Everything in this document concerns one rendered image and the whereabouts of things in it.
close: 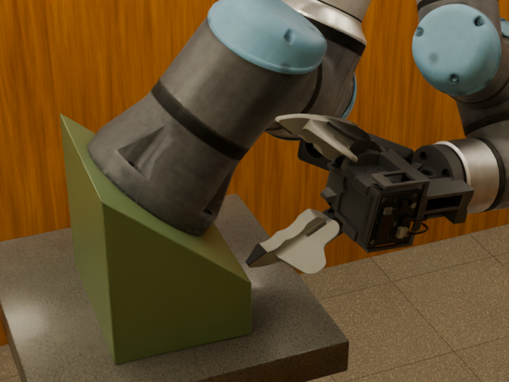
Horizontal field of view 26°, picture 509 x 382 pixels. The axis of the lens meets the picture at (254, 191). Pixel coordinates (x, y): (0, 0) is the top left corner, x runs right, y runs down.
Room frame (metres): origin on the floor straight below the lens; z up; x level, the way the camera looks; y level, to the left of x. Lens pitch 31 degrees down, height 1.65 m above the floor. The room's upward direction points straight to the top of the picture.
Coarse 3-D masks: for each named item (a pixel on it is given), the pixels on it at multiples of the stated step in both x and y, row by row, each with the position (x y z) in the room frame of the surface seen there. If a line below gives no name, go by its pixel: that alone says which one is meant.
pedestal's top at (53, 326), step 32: (224, 224) 1.11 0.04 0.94; (256, 224) 1.11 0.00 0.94; (0, 256) 1.05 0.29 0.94; (32, 256) 1.05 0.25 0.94; (64, 256) 1.05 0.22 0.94; (0, 288) 0.98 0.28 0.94; (32, 288) 0.98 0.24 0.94; (64, 288) 0.98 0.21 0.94; (256, 288) 0.98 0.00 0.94; (288, 288) 0.98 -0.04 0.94; (32, 320) 0.93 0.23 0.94; (64, 320) 0.93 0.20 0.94; (96, 320) 0.93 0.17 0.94; (256, 320) 0.93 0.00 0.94; (288, 320) 0.93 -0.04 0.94; (320, 320) 0.93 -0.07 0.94; (32, 352) 0.87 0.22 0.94; (64, 352) 0.87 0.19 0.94; (96, 352) 0.87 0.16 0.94; (192, 352) 0.87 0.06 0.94; (224, 352) 0.87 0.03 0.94; (256, 352) 0.87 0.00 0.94; (288, 352) 0.87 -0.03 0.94; (320, 352) 0.88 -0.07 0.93
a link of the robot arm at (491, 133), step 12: (480, 132) 0.99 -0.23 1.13; (492, 132) 0.98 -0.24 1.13; (504, 132) 0.98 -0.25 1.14; (492, 144) 0.96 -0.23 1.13; (504, 144) 0.96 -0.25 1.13; (504, 156) 0.95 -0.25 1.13; (504, 168) 0.94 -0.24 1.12; (504, 180) 0.93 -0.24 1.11; (504, 192) 0.93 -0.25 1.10; (492, 204) 0.93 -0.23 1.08; (504, 204) 0.94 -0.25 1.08
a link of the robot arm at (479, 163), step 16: (432, 144) 0.96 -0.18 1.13; (448, 144) 0.94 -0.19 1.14; (464, 144) 0.95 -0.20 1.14; (480, 144) 0.95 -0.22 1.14; (464, 160) 0.92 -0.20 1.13; (480, 160) 0.93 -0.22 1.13; (464, 176) 0.91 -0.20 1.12; (480, 176) 0.92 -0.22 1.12; (496, 176) 0.93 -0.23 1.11; (480, 192) 0.91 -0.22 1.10; (496, 192) 0.92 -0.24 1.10; (480, 208) 0.92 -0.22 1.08
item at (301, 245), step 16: (304, 224) 0.88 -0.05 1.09; (320, 224) 0.88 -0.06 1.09; (336, 224) 0.88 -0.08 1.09; (272, 240) 0.87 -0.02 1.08; (288, 240) 0.87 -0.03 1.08; (304, 240) 0.87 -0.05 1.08; (320, 240) 0.86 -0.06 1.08; (256, 256) 0.85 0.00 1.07; (272, 256) 0.86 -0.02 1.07; (288, 256) 0.86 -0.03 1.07; (304, 256) 0.85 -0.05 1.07; (320, 256) 0.85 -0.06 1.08; (304, 272) 0.83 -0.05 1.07
